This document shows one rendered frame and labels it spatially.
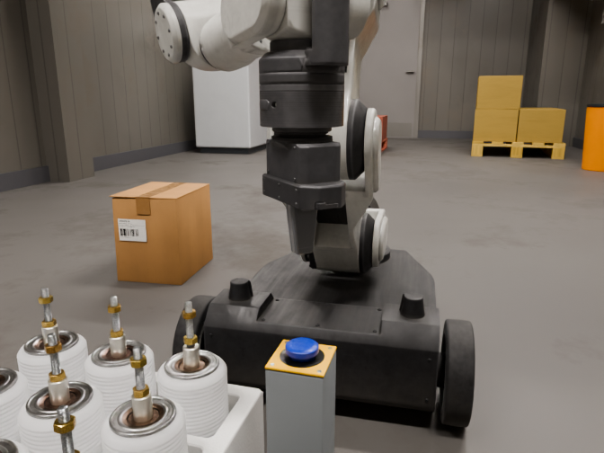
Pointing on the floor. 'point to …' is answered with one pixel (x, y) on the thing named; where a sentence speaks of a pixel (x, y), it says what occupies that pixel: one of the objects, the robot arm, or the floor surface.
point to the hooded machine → (228, 111)
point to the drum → (593, 138)
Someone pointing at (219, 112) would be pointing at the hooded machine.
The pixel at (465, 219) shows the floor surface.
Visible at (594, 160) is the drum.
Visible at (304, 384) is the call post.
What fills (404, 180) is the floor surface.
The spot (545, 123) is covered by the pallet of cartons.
